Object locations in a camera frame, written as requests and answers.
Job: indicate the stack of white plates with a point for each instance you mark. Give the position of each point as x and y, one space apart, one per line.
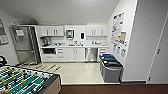
96 42

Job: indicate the dish rack with utensils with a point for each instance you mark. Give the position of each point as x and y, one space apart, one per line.
58 43

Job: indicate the green foosball table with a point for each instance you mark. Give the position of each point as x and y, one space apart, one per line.
23 81

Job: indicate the white wide base drawer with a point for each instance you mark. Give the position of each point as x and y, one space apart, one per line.
48 57

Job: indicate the black chair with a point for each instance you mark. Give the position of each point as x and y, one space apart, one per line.
2 60

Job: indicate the white room door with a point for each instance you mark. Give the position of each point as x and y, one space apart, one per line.
160 56

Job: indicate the white paper notice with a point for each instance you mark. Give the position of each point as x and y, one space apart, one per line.
20 33

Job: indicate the large red-edged wall poster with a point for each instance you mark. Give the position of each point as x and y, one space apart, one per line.
117 25

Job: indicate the stainless steel dishwasher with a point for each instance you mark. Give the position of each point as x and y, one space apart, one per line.
91 55

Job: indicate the chrome sink faucet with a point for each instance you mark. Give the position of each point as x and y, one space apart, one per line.
76 42

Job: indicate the grey dark-lidded waste bin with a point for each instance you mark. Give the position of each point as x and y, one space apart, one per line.
111 71

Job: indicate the stainless steel refrigerator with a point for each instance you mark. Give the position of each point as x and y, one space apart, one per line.
25 46

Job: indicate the white two-door sink cabinet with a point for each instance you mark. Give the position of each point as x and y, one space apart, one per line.
75 55

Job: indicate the steel paper towel dispenser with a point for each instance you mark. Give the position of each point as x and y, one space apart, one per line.
70 34

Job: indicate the blue lidded waste bin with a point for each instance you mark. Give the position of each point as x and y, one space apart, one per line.
106 57

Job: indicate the black built-in microwave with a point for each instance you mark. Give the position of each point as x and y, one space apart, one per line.
49 51

